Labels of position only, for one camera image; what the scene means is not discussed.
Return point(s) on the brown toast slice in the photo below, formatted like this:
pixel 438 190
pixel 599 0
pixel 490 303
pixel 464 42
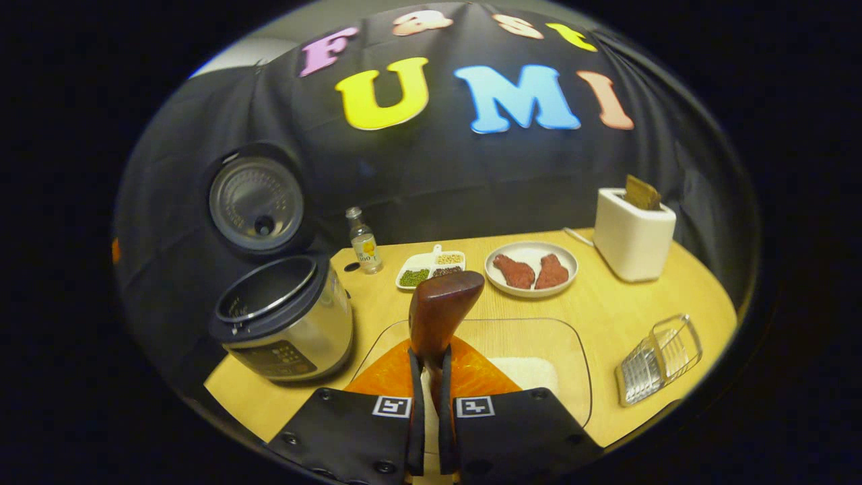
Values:
pixel 642 194

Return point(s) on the clear rice container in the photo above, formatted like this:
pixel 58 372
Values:
pixel 532 337

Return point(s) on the white divided bean dish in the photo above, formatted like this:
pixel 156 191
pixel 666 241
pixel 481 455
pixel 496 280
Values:
pixel 431 266

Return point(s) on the black backdrop cloth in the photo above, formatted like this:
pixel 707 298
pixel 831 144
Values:
pixel 471 175

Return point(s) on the red meat piece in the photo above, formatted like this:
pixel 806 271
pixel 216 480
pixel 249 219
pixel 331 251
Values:
pixel 552 273
pixel 515 273

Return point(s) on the brown wooden spoon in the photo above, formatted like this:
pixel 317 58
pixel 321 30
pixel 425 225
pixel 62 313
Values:
pixel 441 310

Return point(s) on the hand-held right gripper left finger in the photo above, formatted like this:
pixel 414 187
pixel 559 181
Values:
pixel 416 404

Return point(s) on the white round plate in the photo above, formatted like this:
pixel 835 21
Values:
pixel 532 250

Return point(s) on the silver black rice cooker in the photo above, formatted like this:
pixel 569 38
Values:
pixel 289 337

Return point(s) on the small glass bottle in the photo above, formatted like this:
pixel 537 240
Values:
pixel 366 249

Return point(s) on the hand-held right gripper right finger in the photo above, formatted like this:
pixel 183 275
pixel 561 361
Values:
pixel 446 417

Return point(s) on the white toaster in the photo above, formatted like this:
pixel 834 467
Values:
pixel 633 242

